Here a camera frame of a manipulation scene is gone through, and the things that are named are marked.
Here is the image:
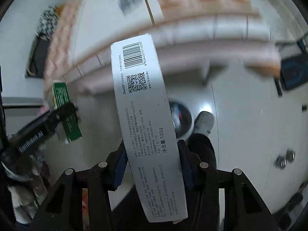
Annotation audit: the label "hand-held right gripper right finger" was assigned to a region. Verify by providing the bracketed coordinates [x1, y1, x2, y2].
[177, 140, 281, 231]

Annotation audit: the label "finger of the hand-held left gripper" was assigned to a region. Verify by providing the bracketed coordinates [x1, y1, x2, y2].
[52, 102, 80, 131]

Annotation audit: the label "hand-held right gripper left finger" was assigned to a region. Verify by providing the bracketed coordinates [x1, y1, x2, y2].
[30, 142, 128, 231]

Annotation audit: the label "green cardboard box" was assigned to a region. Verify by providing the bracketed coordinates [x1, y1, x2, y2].
[48, 82, 83, 145]

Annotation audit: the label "white toothpaste box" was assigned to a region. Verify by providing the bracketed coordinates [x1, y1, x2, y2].
[110, 34, 188, 223]

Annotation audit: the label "round white trash bin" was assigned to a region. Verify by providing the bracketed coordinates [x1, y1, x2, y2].
[168, 99, 194, 141]

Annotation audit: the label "person's dark trousers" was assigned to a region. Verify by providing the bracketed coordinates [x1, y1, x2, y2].
[109, 133, 218, 231]

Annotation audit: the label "grey slipper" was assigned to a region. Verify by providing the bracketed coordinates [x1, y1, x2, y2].
[194, 111, 215, 137]

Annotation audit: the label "black white checkered cloth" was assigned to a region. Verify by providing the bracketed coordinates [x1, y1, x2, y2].
[36, 6, 59, 39]

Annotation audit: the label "small metal objects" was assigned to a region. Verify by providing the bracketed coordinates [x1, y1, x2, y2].
[275, 149, 295, 169]

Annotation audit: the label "table with checkered tablecloth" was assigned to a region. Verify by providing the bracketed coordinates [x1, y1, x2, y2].
[44, 0, 282, 97]

